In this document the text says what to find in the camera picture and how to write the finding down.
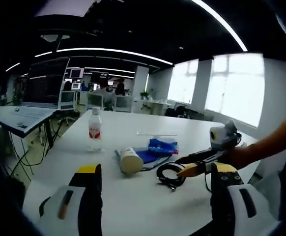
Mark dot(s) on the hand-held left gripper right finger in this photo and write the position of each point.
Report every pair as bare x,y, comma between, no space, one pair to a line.
222,196

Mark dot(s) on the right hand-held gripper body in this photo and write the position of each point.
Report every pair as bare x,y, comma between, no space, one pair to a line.
221,137

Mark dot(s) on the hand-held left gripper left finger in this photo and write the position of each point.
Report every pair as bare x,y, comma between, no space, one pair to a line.
91,191

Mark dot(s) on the blue tissue pack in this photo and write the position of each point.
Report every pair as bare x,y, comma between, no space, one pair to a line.
161,145

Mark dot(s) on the blue wet wipes pack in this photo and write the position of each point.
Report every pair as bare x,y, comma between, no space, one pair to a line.
152,158

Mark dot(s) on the white paper cup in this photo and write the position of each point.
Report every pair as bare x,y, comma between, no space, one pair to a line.
130,159

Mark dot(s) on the clear plastic water bottle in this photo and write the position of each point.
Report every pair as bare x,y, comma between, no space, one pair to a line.
95,127

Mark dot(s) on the person's right hand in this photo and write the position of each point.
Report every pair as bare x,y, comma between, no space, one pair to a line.
241,157

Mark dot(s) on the white table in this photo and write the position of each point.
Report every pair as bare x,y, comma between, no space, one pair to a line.
133,196

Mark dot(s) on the white table strip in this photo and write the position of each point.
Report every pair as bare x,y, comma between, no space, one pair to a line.
157,134

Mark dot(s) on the dark office chair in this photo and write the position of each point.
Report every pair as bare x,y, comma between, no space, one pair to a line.
177,111

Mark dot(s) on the wide window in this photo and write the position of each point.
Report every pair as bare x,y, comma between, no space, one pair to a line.
234,88

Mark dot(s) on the white counter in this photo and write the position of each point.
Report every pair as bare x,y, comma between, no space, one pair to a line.
152,105

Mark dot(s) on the narrow window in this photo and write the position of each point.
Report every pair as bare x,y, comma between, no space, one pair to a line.
182,81

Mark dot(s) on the green potted plant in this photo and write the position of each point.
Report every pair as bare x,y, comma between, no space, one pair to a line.
145,94

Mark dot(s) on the white office chair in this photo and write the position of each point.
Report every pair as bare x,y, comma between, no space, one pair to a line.
122,103
95,102
66,100

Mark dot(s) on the grey side table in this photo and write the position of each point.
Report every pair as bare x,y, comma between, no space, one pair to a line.
27,118

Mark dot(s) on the small white monitor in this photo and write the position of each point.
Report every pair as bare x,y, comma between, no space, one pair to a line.
76,86

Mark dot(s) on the short ceiling light strip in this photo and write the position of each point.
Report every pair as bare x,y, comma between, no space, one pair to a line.
221,22

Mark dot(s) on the purple monitor screen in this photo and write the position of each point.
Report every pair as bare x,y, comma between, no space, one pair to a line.
76,73

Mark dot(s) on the long curved ceiling light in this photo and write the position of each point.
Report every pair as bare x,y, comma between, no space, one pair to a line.
103,51

